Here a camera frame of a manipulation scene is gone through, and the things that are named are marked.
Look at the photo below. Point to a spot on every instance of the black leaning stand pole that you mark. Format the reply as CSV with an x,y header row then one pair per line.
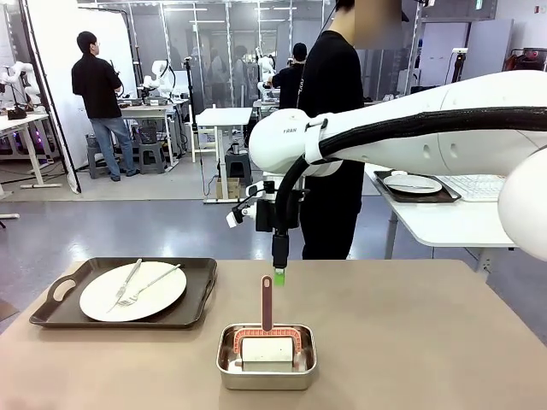
x,y
73,175

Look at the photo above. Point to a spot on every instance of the grey plastic stool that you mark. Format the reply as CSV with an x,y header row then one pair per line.
x,y
95,160
151,158
239,168

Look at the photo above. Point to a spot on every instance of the black camera tripod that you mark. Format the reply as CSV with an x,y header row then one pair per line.
x,y
191,107

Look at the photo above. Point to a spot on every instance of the white side table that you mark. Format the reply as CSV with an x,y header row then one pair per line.
x,y
427,222

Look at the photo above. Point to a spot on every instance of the large white plate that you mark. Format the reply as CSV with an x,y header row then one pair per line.
x,y
158,294

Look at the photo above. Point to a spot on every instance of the silver utensil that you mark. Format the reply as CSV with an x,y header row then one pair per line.
x,y
416,186

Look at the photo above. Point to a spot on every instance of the white height-adjustable desk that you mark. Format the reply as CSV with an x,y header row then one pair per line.
x,y
224,115

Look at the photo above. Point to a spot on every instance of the metal cup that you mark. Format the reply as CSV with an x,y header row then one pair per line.
x,y
235,148

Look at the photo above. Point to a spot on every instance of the man black shirt blue jeans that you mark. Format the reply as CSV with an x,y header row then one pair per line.
x,y
96,89

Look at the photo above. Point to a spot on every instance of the rectangular metal tin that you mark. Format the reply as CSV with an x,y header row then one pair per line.
x,y
265,380

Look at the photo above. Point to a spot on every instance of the black tray on side table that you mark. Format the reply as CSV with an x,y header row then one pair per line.
x,y
391,191

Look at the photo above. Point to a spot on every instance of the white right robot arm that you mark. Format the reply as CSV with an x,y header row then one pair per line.
x,y
470,94

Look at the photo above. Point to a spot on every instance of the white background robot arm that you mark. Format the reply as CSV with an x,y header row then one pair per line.
x,y
267,64
159,70
21,68

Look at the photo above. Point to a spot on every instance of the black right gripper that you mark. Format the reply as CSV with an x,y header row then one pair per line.
x,y
265,215

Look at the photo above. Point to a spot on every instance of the man with black cap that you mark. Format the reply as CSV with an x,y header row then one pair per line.
x,y
290,85

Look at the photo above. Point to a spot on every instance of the dark brown serving tray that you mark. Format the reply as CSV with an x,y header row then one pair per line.
x,y
194,299

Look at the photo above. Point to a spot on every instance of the black desk object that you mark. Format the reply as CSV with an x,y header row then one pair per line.
x,y
17,114

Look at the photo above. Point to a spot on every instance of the person in black t-shirt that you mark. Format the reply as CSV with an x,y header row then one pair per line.
x,y
333,68

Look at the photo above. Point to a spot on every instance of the silver fork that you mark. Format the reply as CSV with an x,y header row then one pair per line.
x,y
158,278

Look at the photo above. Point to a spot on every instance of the white backdrop panel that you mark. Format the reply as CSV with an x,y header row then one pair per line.
x,y
55,64

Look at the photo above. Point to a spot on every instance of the silver table knife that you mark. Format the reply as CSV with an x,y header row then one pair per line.
x,y
130,277

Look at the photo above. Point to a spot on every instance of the cardboard box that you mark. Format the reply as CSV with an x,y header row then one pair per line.
x,y
228,188

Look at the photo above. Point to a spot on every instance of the white workbench desk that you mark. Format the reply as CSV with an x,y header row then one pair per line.
x,y
145,110

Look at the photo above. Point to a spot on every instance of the clothes rack with jackets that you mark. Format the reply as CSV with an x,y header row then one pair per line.
x,y
525,60

